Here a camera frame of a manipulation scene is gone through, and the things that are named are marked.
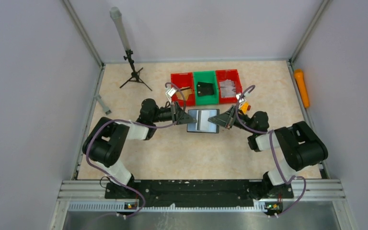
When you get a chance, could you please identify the black leather card holder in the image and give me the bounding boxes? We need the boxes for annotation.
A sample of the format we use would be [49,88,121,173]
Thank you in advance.
[186,109,219,134]

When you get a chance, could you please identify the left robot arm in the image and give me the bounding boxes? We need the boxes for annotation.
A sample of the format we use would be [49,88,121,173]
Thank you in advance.
[82,98,196,187]

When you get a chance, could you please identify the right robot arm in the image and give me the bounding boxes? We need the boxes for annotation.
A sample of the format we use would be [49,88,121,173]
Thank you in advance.
[209,105,328,199]

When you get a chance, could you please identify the gold card in red bin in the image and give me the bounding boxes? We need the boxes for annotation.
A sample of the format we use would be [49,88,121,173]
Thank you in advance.
[181,88,193,100]

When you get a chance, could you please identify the grey cards in red bin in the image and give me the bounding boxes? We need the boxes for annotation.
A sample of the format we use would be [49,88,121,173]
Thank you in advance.
[219,80,236,98]

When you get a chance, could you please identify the yellow toy block car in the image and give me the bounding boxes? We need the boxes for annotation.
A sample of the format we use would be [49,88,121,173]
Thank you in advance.
[239,102,251,115]

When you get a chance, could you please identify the left red plastic bin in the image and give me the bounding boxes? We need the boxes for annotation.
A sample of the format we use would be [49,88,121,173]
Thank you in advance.
[171,72,196,106]

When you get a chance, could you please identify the red plastic bin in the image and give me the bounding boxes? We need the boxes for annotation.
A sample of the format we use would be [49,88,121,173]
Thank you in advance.
[215,69,243,104]
[171,72,196,106]

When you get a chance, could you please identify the right red plastic bin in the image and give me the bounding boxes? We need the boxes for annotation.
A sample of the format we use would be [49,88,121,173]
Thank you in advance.
[215,69,243,104]

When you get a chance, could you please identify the green plastic bin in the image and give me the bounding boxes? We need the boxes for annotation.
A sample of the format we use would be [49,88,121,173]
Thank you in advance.
[193,70,219,106]

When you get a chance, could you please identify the orange flashlight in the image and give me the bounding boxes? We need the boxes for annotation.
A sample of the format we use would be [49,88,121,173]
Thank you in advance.
[294,69,310,108]

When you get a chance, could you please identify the black tripod with grey pole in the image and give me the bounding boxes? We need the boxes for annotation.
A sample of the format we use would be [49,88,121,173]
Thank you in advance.
[109,7,152,91]

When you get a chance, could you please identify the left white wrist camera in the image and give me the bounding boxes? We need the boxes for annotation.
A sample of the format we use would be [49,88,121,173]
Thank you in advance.
[165,87,178,105]

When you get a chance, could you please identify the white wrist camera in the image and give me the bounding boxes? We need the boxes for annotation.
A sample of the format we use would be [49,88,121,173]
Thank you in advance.
[165,87,178,105]
[235,92,250,108]

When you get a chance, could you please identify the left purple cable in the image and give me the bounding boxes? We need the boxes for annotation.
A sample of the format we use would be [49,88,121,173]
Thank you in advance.
[85,82,188,219]

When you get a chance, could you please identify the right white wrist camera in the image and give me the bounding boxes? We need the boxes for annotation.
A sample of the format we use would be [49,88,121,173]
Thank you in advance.
[235,92,250,108]

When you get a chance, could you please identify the small grey bracket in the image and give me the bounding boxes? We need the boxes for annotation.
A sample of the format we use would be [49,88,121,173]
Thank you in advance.
[94,94,112,115]

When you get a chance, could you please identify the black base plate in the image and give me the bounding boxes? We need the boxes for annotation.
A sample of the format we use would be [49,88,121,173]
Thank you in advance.
[104,179,294,213]

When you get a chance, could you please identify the aluminium frame rail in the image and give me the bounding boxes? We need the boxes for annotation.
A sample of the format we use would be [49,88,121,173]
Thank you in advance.
[50,179,357,230]

